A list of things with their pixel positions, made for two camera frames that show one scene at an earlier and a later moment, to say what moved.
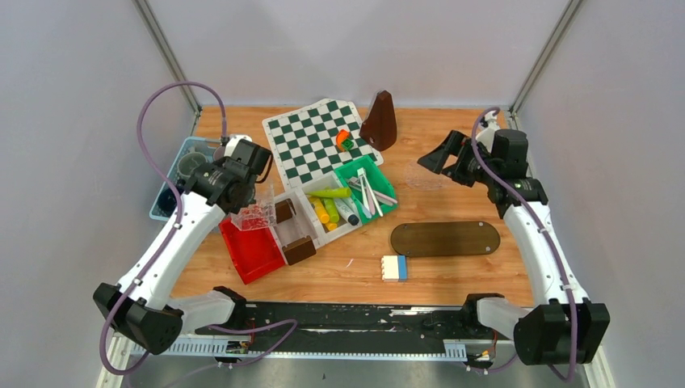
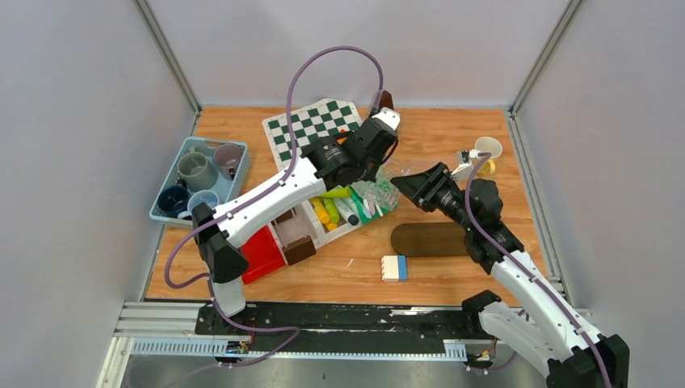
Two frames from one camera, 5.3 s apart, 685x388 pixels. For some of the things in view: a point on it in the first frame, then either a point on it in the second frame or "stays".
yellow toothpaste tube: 320,209 stays
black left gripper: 221,166 -> 372,174
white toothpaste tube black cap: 346,211 stays
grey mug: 188,162 stays
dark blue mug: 167,202 stays
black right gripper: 455,144 -> 423,187
